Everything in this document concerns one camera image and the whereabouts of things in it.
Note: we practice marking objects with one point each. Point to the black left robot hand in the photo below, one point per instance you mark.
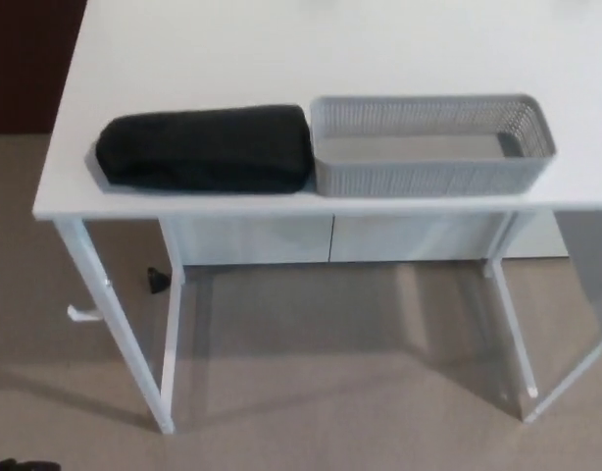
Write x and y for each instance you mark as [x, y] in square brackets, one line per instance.
[16, 466]

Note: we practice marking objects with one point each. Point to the small black floor object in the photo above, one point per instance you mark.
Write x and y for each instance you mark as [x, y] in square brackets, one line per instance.
[157, 280]

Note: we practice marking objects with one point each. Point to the white table side hook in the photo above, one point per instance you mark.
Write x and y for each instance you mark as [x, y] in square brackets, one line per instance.
[80, 316]

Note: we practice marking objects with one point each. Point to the dark maroon panel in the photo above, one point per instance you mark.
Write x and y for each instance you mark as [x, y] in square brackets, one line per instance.
[26, 64]

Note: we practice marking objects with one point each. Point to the white metal table leg frame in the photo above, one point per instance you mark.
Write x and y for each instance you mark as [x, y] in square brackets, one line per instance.
[97, 279]
[516, 343]

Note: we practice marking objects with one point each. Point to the grey perforated plastic basket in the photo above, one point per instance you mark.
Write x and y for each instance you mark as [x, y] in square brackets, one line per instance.
[409, 174]

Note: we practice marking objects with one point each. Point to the white cabinet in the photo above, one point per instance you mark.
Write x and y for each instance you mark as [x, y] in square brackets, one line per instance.
[262, 240]

